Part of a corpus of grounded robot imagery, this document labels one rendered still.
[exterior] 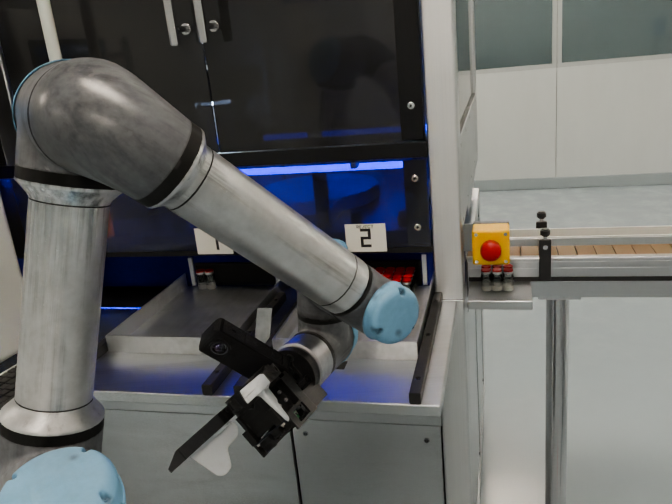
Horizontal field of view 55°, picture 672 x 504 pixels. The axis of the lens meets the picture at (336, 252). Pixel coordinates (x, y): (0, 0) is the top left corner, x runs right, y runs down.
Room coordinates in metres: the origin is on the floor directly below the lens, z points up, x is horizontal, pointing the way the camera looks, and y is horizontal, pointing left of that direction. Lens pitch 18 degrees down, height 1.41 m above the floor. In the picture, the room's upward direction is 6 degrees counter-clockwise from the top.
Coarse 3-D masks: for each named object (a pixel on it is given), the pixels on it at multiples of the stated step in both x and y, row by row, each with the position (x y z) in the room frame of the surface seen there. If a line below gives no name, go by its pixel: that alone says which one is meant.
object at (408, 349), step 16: (416, 288) 1.32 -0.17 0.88; (432, 288) 1.25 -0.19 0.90; (288, 320) 1.14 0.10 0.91; (288, 336) 1.13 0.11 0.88; (416, 336) 1.02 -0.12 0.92; (352, 352) 1.02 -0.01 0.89; (368, 352) 1.02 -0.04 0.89; (384, 352) 1.01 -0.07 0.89; (400, 352) 1.00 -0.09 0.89; (416, 352) 1.00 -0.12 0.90
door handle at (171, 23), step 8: (168, 0) 1.31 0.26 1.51; (168, 8) 1.31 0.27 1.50; (168, 16) 1.31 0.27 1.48; (168, 24) 1.31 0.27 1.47; (176, 24) 1.31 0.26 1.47; (184, 24) 1.37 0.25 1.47; (168, 32) 1.31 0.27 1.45; (176, 32) 1.31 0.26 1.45; (184, 32) 1.37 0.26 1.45; (176, 40) 1.31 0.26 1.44
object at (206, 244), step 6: (198, 228) 1.38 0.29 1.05; (198, 234) 1.38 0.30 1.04; (204, 234) 1.37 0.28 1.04; (198, 240) 1.38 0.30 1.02; (204, 240) 1.37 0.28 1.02; (210, 240) 1.37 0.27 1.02; (198, 246) 1.38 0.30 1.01; (204, 246) 1.37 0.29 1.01; (210, 246) 1.37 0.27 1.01; (222, 246) 1.36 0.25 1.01; (198, 252) 1.38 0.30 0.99; (204, 252) 1.37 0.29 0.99; (210, 252) 1.37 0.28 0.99; (216, 252) 1.37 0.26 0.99; (222, 252) 1.36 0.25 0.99; (228, 252) 1.36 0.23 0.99
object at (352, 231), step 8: (344, 224) 1.29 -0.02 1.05; (352, 224) 1.29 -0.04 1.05; (360, 224) 1.28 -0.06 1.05; (368, 224) 1.28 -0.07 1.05; (376, 224) 1.27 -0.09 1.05; (384, 224) 1.27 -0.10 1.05; (352, 232) 1.29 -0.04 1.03; (360, 232) 1.28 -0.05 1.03; (376, 232) 1.27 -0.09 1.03; (384, 232) 1.27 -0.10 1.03; (352, 240) 1.29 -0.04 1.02; (360, 240) 1.28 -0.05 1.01; (368, 240) 1.28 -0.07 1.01; (376, 240) 1.27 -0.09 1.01; (384, 240) 1.27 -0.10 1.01; (352, 248) 1.29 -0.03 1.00; (360, 248) 1.28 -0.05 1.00; (368, 248) 1.28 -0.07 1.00; (376, 248) 1.27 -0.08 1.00; (384, 248) 1.27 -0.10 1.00
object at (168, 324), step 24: (168, 288) 1.39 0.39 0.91; (192, 288) 1.46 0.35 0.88; (216, 288) 1.44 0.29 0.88; (240, 288) 1.43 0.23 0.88; (264, 288) 1.41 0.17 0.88; (144, 312) 1.29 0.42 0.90; (168, 312) 1.32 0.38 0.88; (192, 312) 1.31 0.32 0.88; (216, 312) 1.29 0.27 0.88; (240, 312) 1.28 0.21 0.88; (120, 336) 1.14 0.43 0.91; (144, 336) 1.13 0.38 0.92; (168, 336) 1.12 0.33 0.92; (192, 336) 1.18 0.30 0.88
